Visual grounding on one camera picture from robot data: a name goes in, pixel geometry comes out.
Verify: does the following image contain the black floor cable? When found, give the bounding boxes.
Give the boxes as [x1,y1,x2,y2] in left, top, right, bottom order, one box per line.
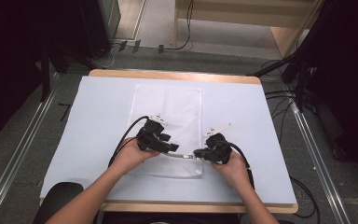
[288,175,321,219]

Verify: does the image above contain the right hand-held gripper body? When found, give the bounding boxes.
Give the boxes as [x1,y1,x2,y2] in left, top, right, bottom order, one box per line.
[202,123,233,165]

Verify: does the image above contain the person's right hand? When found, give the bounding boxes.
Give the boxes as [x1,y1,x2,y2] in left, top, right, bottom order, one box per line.
[210,150,252,191]

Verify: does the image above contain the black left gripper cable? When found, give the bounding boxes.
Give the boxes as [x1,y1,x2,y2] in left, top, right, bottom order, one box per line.
[107,115,150,168]

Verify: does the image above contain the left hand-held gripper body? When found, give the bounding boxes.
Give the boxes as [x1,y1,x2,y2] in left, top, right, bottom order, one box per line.
[135,114,170,153]

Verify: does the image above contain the black chair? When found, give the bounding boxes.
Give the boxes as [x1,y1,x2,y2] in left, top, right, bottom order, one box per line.
[32,181,85,224]

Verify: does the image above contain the white mesh laundry bag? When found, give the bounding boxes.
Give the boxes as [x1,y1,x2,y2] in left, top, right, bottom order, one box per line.
[127,83,204,180]

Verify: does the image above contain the black hanging cable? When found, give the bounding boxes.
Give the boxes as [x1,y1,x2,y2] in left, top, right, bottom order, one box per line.
[163,0,196,51]

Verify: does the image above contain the black floor cables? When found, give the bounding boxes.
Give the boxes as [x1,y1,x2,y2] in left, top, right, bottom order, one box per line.
[263,89,296,138]

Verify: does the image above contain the light wooden shelf unit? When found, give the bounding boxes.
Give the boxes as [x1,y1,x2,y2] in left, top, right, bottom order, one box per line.
[172,0,324,59]

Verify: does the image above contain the person's left hand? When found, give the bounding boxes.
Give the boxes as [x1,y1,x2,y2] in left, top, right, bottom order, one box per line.
[111,136,162,175]

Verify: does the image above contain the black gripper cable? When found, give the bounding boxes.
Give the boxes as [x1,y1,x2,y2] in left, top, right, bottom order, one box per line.
[107,115,150,168]
[219,140,255,189]

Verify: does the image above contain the metal floor rail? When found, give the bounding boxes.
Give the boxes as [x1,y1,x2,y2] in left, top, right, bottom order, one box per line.
[0,72,60,224]
[288,98,352,224]

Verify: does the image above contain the black metal stand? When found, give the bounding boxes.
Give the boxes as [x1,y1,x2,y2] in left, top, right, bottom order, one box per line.
[39,41,53,103]
[245,50,312,114]

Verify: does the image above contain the wooden table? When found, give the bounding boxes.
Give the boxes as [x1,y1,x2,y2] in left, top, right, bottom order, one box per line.
[39,68,299,215]

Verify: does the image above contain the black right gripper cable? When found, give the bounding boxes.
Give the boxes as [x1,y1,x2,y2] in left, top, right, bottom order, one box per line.
[219,140,255,189]

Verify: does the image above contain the dark cabinet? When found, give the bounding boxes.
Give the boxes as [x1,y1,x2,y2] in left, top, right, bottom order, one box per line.
[76,0,122,62]

